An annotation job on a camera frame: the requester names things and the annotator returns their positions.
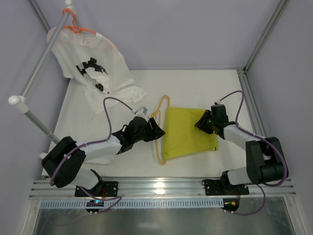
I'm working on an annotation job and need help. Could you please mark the yellow velvet hanger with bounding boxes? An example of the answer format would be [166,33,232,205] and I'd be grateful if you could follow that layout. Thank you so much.
[150,95,170,165]

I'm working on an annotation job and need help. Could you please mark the yellow-green trousers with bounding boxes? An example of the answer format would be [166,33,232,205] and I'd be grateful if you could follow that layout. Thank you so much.
[162,107,219,160]

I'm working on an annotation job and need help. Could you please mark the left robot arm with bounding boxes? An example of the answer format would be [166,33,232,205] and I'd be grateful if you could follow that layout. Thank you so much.
[41,117,165,196]

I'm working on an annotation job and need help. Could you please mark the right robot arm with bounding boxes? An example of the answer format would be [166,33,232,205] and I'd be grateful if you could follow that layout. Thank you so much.
[195,103,289,195]

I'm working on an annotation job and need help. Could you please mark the orange plastic hanger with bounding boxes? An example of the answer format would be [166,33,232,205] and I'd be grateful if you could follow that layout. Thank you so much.
[62,8,96,35]

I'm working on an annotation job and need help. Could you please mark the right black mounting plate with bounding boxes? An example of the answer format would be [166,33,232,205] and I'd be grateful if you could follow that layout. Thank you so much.
[201,179,249,196]

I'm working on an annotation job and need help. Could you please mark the black mounting plate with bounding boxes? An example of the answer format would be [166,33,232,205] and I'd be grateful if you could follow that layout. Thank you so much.
[74,181,118,197]
[201,179,249,196]

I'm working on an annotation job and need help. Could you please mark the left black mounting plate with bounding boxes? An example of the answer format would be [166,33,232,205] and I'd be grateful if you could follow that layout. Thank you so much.
[74,181,118,197]

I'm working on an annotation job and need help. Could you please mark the white printed t-shirt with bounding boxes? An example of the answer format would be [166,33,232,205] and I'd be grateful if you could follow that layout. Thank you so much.
[51,28,147,114]

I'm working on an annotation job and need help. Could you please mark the grey clothes rack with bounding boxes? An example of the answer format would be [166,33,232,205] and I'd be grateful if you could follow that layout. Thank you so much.
[7,0,112,166]

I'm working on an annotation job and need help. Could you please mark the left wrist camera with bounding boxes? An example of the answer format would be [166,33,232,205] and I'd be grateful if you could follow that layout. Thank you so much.
[133,107,149,121]

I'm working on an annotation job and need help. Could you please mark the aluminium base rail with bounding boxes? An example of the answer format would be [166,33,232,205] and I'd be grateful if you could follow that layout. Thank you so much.
[28,177,296,199]

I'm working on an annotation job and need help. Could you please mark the slotted cable duct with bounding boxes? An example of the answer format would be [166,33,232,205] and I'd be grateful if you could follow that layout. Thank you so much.
[40,198,224,210]

